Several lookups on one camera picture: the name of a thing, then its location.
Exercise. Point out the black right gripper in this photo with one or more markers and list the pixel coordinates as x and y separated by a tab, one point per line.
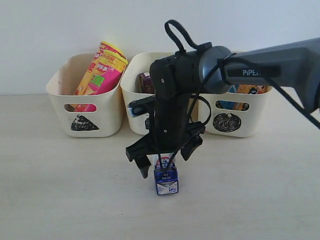
184	140

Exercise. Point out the blue white milk carton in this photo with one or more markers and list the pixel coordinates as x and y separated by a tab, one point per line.
165	174

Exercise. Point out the purple milk carton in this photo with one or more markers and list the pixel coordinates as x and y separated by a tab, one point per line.
146	83

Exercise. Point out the blue noodle packet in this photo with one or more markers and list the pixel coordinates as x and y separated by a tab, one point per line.
229	105

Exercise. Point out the pink chips can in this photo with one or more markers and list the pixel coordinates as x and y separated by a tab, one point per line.
106	74

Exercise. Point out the orange noodle packet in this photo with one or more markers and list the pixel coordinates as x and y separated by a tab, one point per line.
249	90

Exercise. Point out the yellow chips can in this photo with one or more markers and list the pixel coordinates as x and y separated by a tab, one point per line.
89	72

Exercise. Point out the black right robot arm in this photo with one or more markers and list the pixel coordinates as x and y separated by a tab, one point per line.
293	69

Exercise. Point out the left cream plastic bin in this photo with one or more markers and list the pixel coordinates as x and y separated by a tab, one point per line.
84	116

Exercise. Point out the cream plastic bin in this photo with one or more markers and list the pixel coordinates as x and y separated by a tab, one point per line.
84	116
229	122
131	88

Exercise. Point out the right cream plastic bin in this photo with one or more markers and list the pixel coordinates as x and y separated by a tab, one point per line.
229	122

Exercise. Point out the middle cream plastic bin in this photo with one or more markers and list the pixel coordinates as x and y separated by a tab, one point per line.
131	88

